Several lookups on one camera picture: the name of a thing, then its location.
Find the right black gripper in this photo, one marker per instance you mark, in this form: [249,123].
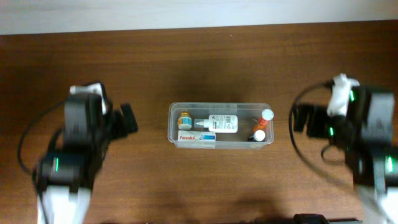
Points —
[313,123]

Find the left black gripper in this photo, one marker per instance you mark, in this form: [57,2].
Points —
[117,121]

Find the orange tube white cap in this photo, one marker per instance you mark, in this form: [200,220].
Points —
[267,115]

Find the dark bottle white cap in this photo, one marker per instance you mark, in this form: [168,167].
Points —
[257,136]

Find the white Panadol box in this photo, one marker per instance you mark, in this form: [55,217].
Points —
[196,136]

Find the gold lid balm jar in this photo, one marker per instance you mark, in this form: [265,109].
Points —
[184,121]

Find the white spray bottle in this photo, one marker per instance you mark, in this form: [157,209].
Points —
[218,123]

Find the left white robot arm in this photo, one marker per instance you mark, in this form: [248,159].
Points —
[64,178]

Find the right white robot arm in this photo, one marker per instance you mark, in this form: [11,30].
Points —
[374,172]

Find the clear plastic container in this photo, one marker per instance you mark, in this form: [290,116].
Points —
[248,115]

